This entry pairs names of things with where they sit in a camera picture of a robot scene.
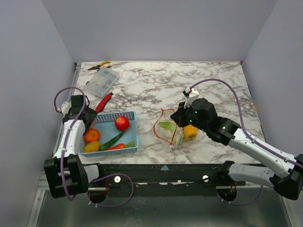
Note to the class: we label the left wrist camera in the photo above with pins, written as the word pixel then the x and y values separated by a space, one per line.
pixel 64 109

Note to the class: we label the red apple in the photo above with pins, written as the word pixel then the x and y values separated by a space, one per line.
pixel 122 123

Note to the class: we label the yellow mango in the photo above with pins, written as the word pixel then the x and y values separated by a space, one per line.
pixel 177 139

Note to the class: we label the yellow lemon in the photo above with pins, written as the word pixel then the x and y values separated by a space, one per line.
pixel 92 147

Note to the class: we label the orange carrot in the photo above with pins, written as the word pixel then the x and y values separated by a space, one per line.
pixel 131 144

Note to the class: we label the yellow bell pepper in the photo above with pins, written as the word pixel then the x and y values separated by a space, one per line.
pixel 190 133

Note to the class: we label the green white cabbage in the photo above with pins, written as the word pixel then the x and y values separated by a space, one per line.
pixel 168 125

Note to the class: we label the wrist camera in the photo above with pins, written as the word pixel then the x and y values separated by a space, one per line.
pixel 64 109
pixel 191 94

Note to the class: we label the red utility knife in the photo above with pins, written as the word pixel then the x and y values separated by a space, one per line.
pixel 100 107

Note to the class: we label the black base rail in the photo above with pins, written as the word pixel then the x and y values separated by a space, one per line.
pixel 160 180

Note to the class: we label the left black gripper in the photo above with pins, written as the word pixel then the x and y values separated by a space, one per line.
pixel 92 115

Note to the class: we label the purple onion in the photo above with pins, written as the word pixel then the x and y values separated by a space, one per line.
pixel 93 124

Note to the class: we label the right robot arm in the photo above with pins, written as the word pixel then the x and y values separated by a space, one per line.
pixel 281 171

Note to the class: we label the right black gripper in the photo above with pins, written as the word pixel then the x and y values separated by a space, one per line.
pixel 177 116

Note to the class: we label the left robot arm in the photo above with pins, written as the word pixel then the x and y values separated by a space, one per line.
pixel 65 173

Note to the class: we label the clear plastic screw box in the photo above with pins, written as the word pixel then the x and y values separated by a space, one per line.
pixel 102 81

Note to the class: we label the green chili pepper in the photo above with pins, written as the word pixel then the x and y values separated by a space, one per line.
pixel 111 142

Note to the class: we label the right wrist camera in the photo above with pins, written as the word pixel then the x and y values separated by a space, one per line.
pixel 191 94

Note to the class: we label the yellow handled pliers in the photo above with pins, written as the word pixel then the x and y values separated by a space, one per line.
pixel 102 64

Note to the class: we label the clear zip top bag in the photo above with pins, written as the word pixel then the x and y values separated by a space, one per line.
pixel 159 132

